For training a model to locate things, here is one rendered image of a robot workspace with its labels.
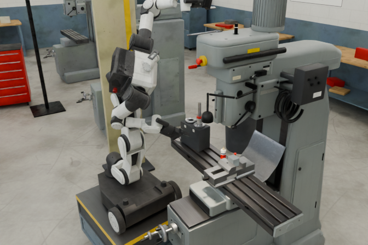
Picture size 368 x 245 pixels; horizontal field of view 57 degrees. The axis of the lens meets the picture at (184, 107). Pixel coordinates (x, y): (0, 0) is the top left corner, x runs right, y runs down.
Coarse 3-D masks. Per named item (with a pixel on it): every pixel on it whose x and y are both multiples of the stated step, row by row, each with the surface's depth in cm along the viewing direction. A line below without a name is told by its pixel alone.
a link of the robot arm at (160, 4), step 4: (152, 0) 237; (156, 0) 236; (160, 0) 233; (164, 0) 232; (168, 0) 230; (156, 4) 234; (160, 4) 233; (164, 4) 232; (168, 4) 230; (152, 8) 234; (156, 8) 236; (160, 8) 235; (164, 8) 235; (152, 12) 236; (156, 12) 238; (156, 16) 241
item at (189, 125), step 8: (184, 120) 270; (192, 120) 269; (184, 128) 267; (192, 128) 259; (200, 128) 257; (208, 128) 259; (184, 136) 270; (192, 136) 261; (200, 136) 256; (208, 136) 262; (192, 144) 264; (200, 144) 259; (208, 144) 265
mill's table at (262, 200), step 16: (176, 144) 275; (192, 160) 258; (208, 160) 250; (224, 192) 226; (240, 192) 215; (256, 192) 215; (272, 192) 214; (256, 208) 201; (272, 208) 201; (288, 208) 202; (272, 224) 188; (288, 224) 192
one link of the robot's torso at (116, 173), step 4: (120, 160) 286; (116, 164) 281; (120, 164) 282; (112, 168) 279; (116, 168) 275; (140, 168) 278; (112, 172) 281; (116, 172) 274; (120, 172) 270; (116, 176) 276; (120, 176) 270; (120, 180) 271; (124, 180) 269
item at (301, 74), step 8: (312, 64) 197; (320, 64) 197; (296, 72) 191; (304, 72) 186; (312, 72) 189; (320, 72) 192; (296, 80) 192; (304, 80) 188; (312, 80) 191; (320, 80) 195; (296, 88) 193; (304, 88) 190; (312, 88) 193; (320, 88) 197; (296, 96) 195; (304, 96) 192; (312, 96) 196; (320, 96) 200
